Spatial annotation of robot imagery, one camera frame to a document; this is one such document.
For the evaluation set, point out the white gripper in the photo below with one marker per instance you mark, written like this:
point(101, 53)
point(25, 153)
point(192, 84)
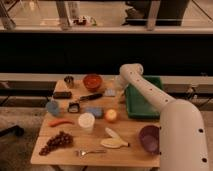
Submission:
point(120, 85)

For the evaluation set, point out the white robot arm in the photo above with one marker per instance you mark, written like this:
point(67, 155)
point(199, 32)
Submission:
point(182, 136)

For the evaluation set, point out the white plastic cup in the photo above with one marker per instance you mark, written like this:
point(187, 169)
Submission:
point(86, 121)

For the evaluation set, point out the small metal cup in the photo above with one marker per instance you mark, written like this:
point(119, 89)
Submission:
point(69, 80)

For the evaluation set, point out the blue plastic cup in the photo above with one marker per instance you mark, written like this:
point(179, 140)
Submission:
point(53, 108)

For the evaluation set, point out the green plastic tray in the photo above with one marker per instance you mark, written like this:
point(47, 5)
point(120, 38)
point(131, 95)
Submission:
point(137, 106)

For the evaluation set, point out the red-yellow apple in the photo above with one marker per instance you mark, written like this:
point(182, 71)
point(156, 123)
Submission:
point(111, 115)

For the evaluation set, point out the blue sponge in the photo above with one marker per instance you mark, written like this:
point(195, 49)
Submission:
point(96, 111)

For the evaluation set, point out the red bowl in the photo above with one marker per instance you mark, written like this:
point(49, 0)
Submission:
point(92, 82)

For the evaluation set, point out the wooden table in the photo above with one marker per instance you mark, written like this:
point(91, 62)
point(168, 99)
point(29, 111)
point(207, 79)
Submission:
point(128, 129)

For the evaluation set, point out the yellow banana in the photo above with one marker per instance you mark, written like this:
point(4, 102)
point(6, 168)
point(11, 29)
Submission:
point(114, 141)

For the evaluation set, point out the purple bowl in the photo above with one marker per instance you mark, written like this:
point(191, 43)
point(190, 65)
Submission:
point(149, 139)

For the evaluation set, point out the black square sponge holder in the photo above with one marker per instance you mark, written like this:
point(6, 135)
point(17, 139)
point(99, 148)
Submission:
point(73, 107)

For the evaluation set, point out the black rectangular block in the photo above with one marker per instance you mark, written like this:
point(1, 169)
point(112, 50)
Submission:
point(62, 95)

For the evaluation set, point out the metal spoon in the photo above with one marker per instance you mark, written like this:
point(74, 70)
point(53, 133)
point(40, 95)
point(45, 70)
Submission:
point(81, 153)

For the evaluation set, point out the dark grape bunch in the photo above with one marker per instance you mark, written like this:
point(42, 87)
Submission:
point(62, 139)

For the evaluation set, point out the black-handled knife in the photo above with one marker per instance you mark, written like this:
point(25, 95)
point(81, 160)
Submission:
point(89, 97)

